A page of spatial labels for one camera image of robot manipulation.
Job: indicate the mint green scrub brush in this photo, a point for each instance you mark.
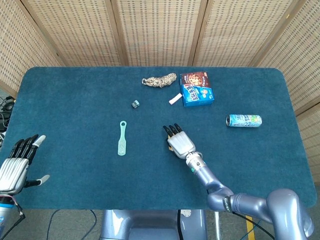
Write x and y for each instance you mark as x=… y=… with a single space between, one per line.
x=122 y=145

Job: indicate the light blue drink can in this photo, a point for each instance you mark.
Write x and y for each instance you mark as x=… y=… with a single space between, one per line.
x=243 y=120

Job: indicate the woven bamboo screen panel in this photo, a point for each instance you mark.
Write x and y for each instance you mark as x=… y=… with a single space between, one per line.
x=297 y=57
x=20 y=50
x=160 y=32
x=75 y=32
x=240 y=32
x=311 y=140

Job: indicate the pink white eraser strip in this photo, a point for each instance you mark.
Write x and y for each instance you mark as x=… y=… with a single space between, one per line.
x=175 y=98

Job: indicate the white table leg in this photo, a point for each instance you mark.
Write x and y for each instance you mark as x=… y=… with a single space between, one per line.
x=217 y=225

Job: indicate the blue cookie box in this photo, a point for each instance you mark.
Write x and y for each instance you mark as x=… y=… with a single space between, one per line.
x=197 y=91

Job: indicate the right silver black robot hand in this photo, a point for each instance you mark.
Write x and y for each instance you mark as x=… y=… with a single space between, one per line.
x=181 y=143

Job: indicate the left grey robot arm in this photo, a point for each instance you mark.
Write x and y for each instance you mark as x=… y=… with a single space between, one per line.
x=5 y=212

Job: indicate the blue carpet table cover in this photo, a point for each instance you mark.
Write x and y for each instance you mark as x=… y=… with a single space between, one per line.
x=100 y=175

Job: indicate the grey robot torso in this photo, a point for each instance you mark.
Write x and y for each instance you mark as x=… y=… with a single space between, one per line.
x=150 y=225

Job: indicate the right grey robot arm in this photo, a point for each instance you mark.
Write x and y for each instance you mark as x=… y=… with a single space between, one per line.
x=240 y=200

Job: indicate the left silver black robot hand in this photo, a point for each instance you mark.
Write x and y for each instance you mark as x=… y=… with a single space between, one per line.
x=13 y=170

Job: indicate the small grey cube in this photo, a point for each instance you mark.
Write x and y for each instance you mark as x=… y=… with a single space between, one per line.
x=135 y=103

